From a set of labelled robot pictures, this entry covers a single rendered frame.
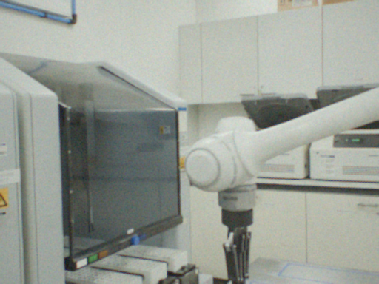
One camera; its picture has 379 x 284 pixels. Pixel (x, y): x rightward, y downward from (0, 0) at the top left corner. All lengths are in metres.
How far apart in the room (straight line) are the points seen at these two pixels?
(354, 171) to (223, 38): 1.54
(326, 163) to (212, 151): 2.56
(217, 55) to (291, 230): 1.57
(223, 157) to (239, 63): 3.05
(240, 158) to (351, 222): 2.56
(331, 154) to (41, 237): 2.47
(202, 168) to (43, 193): 0.51
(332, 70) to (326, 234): 1.22
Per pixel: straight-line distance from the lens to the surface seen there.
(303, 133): 0.88
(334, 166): 3.35
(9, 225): 1.15
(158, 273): 1.60
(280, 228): 3.51
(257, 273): 1.67
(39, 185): 1.20
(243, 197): 1.03
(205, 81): 3.97
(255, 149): 0.86
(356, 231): 3.38
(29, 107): 1.18
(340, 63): 3.63
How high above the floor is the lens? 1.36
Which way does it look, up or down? 3 degrees down
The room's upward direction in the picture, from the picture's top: 1 degrees counter-clockwise
